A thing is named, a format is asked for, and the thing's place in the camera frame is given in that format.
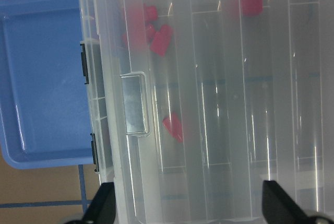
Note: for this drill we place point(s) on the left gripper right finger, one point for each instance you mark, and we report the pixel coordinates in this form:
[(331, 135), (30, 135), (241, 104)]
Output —
[(279, 207)]

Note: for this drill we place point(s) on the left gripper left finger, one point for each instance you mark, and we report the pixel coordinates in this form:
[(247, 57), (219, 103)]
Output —
[(102, 209)]

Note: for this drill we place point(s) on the red block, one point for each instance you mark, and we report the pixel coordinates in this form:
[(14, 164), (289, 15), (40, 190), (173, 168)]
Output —
[(150, 13), (161, 40), (252, 7), (173, 125)]

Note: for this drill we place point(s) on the clear plastic box lid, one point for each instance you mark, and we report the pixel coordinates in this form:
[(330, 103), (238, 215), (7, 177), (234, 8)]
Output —
[(254, 96)]

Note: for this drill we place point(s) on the blue plastic tray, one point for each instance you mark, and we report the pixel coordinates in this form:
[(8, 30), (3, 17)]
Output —
[(45, 118)]

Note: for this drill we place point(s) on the red block in cluster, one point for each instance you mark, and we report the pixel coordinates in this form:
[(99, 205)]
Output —
[(150, 13), (161, 40)]

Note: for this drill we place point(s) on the red block under lid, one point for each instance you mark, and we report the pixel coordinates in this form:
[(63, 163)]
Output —
[(252, 7)]

